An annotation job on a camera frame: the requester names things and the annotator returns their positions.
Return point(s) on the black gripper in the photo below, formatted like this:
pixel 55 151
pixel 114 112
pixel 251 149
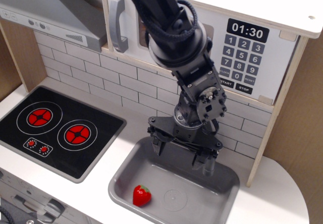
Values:
pixel 165 130

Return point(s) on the grey microwave door handle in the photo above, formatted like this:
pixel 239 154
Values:
pixel 120 43

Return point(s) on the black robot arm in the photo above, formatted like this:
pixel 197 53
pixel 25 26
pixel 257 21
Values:
pixel 178 42

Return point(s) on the white wooden microwave cabinet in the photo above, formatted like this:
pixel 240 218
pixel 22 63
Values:
pixel 211 48

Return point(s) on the grey toy faucet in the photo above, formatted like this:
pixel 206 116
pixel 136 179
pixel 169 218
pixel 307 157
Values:
pixel 208 167

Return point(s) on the grey toy sink basin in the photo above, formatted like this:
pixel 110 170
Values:
pixel 179 193

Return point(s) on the red toy strawberry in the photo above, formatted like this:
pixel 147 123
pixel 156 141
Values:
pixel 141 195

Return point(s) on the black toy induction hob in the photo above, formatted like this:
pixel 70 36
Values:
pixel 59 133

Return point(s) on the grey toy extractor hood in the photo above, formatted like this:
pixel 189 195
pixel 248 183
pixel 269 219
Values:
pixel 75 21

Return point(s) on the grey oven door handle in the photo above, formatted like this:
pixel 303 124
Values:
pixel 48 213

